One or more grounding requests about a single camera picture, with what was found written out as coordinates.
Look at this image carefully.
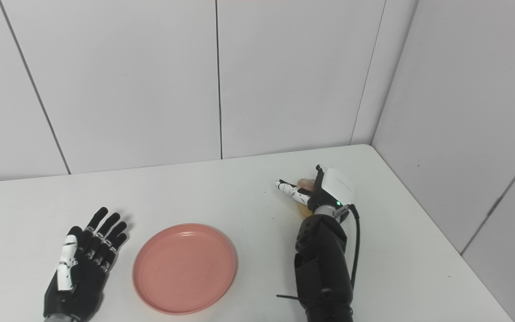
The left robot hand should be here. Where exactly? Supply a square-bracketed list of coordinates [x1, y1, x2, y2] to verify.
[43, 207, 128, 322]

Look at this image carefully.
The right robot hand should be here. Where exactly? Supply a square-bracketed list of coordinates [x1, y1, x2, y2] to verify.
[275, 164, 356, 213]

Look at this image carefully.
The brown bread roll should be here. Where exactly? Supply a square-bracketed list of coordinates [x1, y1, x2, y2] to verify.
[293, 178, 317, 219]

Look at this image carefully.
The pink round plate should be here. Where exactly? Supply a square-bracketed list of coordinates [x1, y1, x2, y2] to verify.
[132, 224, 237, 315]

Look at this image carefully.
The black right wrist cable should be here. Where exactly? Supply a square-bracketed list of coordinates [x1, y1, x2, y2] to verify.
[347, 204, 361, 291]

